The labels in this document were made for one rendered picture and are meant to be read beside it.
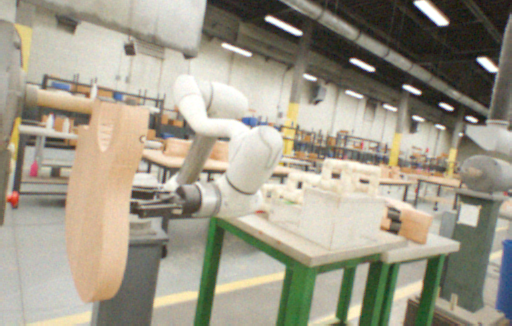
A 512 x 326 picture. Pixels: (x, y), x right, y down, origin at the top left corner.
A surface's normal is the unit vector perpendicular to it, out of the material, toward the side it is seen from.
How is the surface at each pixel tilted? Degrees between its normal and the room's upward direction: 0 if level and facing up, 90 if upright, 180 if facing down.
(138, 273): 90
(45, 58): 90
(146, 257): 90
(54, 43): 90
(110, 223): 70
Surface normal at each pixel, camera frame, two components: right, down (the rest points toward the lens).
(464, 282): -0.79, -0.10
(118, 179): 0.54, 0.49
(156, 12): 0.63, 0.15
